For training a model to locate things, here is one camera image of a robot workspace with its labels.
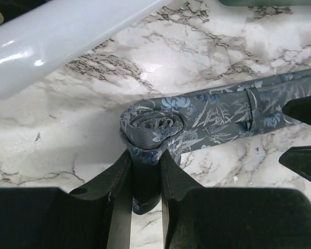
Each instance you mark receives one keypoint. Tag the grey blue floral tie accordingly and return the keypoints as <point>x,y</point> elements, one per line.
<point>200,119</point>

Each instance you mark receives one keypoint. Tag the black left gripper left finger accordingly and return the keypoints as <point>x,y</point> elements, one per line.
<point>95,215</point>

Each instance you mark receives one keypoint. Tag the black gold leaf tie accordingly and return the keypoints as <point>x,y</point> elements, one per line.
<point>11,9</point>

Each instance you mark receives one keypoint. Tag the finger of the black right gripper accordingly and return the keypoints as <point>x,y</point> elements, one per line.
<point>298,160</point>
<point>299,109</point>

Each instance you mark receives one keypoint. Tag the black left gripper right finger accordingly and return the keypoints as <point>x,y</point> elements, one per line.
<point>225,217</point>

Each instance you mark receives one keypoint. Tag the green compartment tray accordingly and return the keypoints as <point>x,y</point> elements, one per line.
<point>259,3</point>

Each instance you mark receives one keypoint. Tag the white plastic basket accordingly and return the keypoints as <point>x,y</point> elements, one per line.
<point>44,39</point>

